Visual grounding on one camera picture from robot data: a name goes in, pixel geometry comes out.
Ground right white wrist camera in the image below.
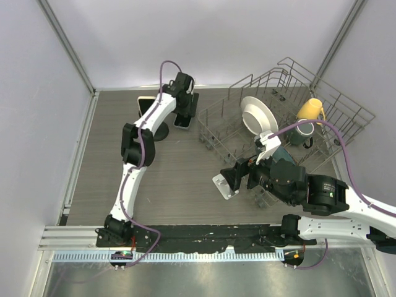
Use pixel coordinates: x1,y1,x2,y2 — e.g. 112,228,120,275
254,130,281,165

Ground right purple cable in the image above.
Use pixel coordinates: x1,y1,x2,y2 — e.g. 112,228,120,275
269,120,396,216

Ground white cased smartphone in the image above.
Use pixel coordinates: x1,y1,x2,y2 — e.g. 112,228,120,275
137,96,156,117

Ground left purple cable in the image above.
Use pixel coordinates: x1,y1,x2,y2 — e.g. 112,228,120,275
119,60,183,269

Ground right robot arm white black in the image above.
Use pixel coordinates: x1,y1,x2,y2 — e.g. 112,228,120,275
220,158,395,254

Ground blue ceramic plate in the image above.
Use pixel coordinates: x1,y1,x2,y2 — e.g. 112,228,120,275
272,146,296,165

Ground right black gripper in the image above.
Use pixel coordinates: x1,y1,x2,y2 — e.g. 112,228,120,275
221,145,295,205

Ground black round phone stand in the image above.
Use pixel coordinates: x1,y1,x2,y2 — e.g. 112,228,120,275
153,122,170,142

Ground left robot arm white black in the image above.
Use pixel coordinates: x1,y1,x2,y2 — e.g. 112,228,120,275
96,72,199,248

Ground purple cable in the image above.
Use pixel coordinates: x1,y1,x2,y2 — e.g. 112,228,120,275
269,120,396,216
119,60,183,269

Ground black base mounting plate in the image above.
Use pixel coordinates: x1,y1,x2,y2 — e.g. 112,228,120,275
95,223,317,254

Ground grey wire dish rack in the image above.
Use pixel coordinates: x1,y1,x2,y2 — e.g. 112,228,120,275
197,56,376,209

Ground silver phone stand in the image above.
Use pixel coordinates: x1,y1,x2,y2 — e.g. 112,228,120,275
212,174,239,200

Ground dark green mug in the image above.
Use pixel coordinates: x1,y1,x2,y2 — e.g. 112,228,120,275
286,123,314,149

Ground white plate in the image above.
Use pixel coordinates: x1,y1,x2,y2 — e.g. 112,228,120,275
241,96,278,135

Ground yellow mug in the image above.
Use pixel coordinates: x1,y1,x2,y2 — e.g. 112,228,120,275
296,98,326,121

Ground slotted cable duct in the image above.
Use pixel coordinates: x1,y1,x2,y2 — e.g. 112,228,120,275
53,250,284,262

